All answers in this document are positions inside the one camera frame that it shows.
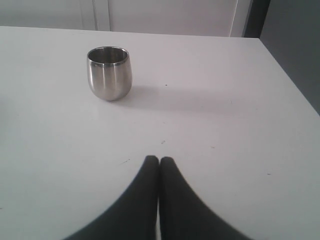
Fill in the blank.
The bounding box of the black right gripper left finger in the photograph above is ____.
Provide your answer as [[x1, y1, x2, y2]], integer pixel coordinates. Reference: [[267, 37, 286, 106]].
[[67, 155, 160, 240]]

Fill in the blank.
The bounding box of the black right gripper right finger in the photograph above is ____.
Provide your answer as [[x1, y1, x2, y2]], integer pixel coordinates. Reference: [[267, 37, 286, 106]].
[[159, 156, 249, 240]]

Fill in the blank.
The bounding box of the small stainless steel cup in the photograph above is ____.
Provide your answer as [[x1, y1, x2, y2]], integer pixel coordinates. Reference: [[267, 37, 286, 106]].
[[87, 46, 133, 102]]

